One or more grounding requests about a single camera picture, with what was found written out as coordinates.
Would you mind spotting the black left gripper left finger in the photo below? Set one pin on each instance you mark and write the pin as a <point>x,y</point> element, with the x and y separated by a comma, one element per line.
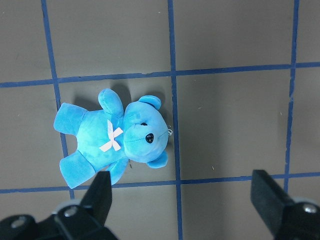
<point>82,221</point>

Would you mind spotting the blue teddy bear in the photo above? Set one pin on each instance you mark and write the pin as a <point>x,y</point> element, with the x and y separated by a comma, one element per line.
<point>111,137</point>

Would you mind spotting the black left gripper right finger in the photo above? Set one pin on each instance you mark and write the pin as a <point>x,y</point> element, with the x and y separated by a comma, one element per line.
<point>285,217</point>

